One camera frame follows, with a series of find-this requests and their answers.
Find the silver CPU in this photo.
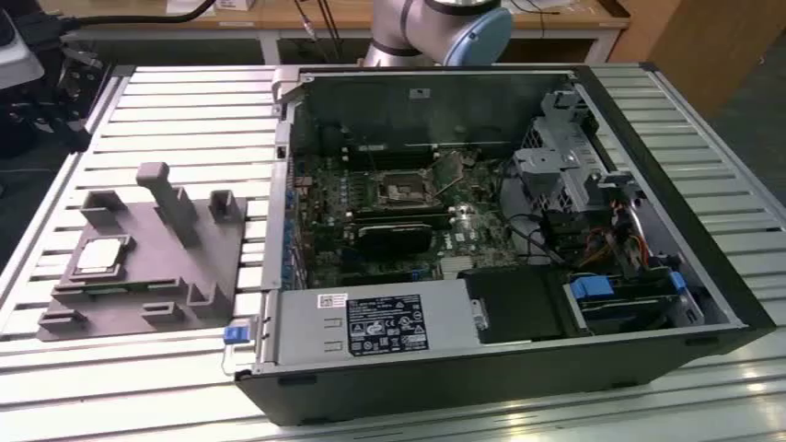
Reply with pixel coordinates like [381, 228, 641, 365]
[70, 238, 130, 273]

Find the CPU socket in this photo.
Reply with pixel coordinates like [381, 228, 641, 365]
[375, 170, 444, 209]

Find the black RAM slot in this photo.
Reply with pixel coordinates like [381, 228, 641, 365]
[351, 211, 452, 222]
[351, 207, 452, 217]

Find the grey parts rack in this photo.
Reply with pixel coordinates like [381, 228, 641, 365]
[36, 160, 250, 343]

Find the green motherboard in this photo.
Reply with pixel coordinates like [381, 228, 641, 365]
[285, 145, 545, 285]

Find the black graphics card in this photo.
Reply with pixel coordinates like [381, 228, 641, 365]
[352, 223, 435, 260]

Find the grey power supply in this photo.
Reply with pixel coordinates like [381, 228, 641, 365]
[260, 288, 485, 372]

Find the metal socket cover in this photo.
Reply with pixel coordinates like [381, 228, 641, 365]
[427, 150, 477, 197]

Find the grey metal drive cage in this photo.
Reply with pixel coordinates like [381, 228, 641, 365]
[500, 89, 616, 215]

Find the wooden desk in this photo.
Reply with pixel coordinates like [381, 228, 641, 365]
[36, 0, 633, 65]

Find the black plastic cover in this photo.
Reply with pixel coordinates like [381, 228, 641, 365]
[456, 266, 573, 344]

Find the black PC case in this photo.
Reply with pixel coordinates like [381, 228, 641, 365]
[232, 62, 778, 427]

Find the hard disk in blue carrier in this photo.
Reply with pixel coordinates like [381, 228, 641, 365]
[561, 270, 689, 335]

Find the wooden cabinet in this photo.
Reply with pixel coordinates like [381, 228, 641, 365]
[607, 0, 786, 122]

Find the thick black hose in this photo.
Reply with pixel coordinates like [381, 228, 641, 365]
[60, 0, 217, 29]

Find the black cable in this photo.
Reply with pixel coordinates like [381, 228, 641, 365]
[500, 212, 579, 267]

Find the orange yellow wire bundle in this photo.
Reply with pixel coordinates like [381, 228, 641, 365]
[581, 225, 653, 269]

